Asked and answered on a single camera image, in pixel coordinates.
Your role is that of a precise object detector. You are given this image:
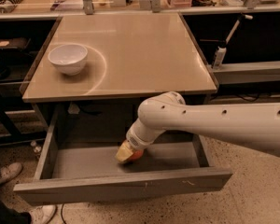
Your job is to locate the black floor cable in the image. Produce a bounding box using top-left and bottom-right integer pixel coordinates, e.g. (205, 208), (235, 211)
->
(60, 203), (68, 224)

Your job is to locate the white ceramic bowl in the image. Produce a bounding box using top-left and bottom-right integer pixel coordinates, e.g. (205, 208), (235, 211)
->
(48, 44), (88, 76)

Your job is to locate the white shoe lower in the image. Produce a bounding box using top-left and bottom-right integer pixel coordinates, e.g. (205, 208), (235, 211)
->
(29, 205), (57, 224)

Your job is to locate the red apple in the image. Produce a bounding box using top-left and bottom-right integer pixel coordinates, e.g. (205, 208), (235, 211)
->
(128, 150), (144, 161)

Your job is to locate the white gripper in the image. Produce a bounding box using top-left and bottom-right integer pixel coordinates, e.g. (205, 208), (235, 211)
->
(116, 130), (152, 163)

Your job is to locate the grey open top drawer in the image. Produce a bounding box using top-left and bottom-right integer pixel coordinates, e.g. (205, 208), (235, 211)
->
(14, 105), (232, 205)

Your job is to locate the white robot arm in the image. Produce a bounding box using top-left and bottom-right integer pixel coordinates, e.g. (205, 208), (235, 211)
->
(116, 91), (280, 163)

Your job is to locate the white handled tool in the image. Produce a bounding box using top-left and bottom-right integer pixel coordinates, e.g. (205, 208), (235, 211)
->
(211, 14), (253, 69)

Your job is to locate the grey cabinet with tan top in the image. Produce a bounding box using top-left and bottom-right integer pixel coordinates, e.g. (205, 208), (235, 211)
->
(19, 12), (219, 133)

